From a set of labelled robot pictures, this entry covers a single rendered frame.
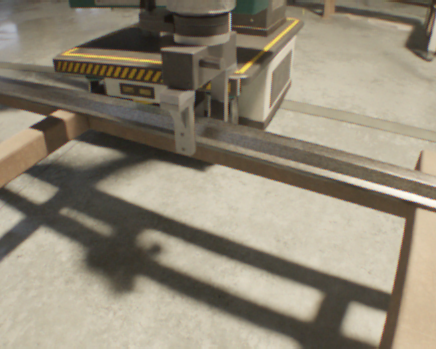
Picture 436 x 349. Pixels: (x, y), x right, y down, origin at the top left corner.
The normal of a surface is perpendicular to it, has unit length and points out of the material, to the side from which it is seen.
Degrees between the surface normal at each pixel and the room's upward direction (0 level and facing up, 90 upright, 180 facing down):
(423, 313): 0
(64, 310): 0
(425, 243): 0
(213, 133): 75
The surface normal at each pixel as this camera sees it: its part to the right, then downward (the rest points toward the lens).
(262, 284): 0.00, -0.81
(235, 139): -0.43, 0.30
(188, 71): -0.45, 0.53
